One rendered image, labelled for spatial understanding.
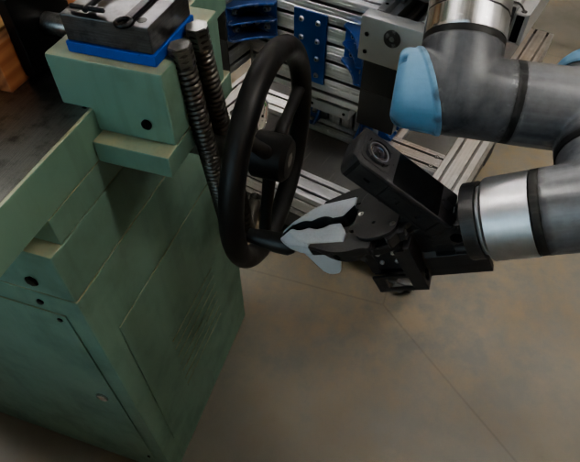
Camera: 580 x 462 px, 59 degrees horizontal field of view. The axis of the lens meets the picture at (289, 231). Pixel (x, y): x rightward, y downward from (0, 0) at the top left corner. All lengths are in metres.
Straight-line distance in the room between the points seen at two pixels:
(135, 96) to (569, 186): 0.41
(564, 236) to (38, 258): 0.52
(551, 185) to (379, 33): 0.66
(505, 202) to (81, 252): 0.46
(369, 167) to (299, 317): 1.04
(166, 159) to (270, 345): 0.91
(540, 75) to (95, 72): 0.42
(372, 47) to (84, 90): 0.62
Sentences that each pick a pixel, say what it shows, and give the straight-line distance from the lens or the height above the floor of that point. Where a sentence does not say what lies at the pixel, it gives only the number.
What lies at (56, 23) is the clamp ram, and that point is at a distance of 0.67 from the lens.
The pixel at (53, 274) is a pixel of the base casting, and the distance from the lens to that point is 0.64.
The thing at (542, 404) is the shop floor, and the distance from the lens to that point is 1.48.
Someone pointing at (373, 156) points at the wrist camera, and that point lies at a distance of 0.45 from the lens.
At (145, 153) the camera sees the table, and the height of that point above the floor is 0.87.
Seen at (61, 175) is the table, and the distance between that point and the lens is 0.59.
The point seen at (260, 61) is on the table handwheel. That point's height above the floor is 0.95.
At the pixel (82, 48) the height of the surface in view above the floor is 0.97.
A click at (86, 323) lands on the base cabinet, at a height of 0.66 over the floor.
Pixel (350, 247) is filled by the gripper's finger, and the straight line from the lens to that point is 0.49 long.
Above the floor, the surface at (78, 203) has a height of 0.82.
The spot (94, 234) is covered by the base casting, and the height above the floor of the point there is 0.76.
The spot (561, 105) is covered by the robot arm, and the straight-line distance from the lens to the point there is 0.50.
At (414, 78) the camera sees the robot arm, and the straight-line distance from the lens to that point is 0.48.
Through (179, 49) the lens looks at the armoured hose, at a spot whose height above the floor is 0.97.
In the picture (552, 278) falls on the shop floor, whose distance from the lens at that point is 1.71.
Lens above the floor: 1.24
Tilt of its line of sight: 49 degrees down
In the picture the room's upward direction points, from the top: straight up
